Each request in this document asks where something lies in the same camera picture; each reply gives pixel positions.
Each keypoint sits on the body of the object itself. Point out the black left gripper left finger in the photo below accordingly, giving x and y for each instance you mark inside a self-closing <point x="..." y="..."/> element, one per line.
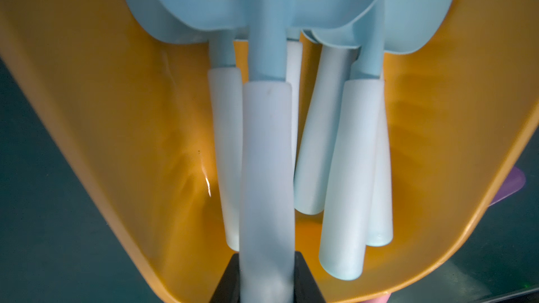
<point x="228" y="288"/>

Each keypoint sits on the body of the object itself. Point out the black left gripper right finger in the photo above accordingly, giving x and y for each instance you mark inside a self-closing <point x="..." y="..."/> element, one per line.
<point x="306" y="289"/>

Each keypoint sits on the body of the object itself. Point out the yellow plastic storage box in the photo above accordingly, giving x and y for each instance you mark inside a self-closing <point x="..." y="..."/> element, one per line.
<point x="132" y="116"/>

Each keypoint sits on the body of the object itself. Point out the purple square shovel pink handle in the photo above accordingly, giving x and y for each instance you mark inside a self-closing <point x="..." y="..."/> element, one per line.
<point x="513" y="183"/>

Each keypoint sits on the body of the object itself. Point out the light blue pointed shovel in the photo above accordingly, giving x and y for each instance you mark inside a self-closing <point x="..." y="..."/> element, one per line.
<point x="225" y="84"/>
<point x="389" y="26"/>

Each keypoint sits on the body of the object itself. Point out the purple square shovel lying sideways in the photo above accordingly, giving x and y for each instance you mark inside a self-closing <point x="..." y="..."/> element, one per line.
<point x="381" y="299"/>

